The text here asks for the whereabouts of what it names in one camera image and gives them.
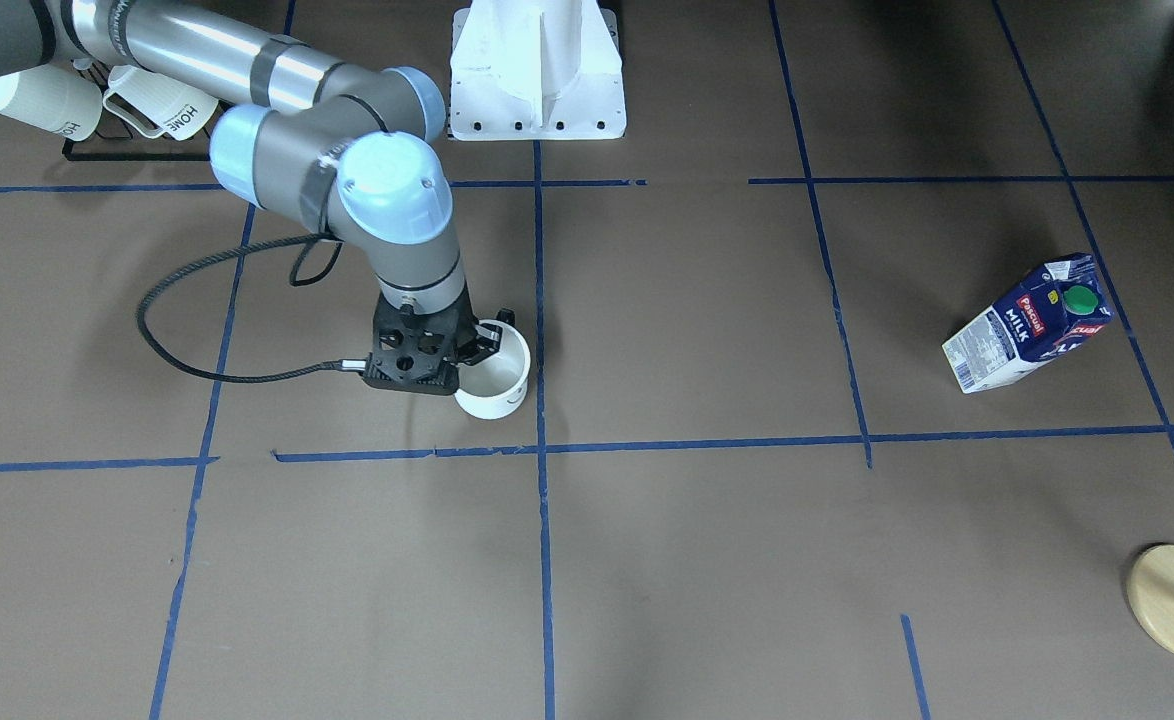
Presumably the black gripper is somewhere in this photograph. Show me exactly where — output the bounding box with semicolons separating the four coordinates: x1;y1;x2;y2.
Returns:
456;319;504;366

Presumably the white smiley face mug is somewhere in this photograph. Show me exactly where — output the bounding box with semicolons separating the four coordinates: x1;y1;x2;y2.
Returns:
454;307;532;420

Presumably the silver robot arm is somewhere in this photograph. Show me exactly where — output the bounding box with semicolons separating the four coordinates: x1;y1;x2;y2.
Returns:
0;1;504;383

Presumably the blue white milk carton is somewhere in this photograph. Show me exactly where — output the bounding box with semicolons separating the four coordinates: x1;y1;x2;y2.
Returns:
942;253;1113;395

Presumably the white HOME mug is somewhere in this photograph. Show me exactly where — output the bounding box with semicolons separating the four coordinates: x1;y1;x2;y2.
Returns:
102;67;220;141

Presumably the white ribbed mug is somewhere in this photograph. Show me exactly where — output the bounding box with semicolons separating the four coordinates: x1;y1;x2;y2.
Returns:
0;65;103;142

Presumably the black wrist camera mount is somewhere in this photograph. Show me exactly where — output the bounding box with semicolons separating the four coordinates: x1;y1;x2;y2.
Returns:
360;292;475;396

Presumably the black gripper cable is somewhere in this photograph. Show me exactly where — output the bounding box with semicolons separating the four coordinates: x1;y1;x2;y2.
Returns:
135;233;367;385

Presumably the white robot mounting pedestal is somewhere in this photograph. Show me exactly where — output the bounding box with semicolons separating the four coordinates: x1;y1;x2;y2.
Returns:
447;1;628;142

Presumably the black wire mug rack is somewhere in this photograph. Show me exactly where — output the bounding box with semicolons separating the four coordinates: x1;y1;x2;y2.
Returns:
62;60;230;161

